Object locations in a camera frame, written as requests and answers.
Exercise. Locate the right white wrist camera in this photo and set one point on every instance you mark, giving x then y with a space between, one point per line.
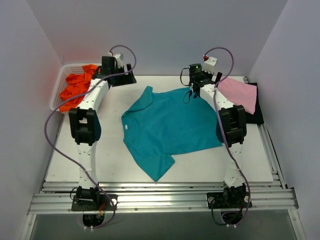
209 64

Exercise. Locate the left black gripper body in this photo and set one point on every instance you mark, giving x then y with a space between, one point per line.
123 78

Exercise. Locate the orange crumpled t-shirt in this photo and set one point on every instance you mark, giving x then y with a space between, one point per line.
77 84

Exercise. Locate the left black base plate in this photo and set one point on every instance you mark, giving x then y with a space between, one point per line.
101 202

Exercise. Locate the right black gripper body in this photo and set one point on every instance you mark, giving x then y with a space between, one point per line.
208 81

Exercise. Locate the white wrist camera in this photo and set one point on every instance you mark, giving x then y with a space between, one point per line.
209 64
118 57

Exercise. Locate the pink folded t-shirt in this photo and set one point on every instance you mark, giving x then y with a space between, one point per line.
239 93

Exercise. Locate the aluminium rail frame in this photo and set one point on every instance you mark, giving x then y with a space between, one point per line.
170 211

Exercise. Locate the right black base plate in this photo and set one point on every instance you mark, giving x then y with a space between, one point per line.
219 200

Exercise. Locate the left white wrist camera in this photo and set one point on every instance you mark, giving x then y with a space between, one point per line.
118 57

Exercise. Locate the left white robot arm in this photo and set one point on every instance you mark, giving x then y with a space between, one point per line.
85 126

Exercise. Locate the white plastic basket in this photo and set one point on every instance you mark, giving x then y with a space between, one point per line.
56 87

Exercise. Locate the black folded t-shirt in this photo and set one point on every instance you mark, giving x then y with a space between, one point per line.
256 118

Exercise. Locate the teal t-shirt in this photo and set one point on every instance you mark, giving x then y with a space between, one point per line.
160 125

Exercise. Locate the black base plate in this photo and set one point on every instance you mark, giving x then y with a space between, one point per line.
101 202
219 200

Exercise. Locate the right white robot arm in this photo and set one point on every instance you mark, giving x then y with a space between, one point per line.
231 127

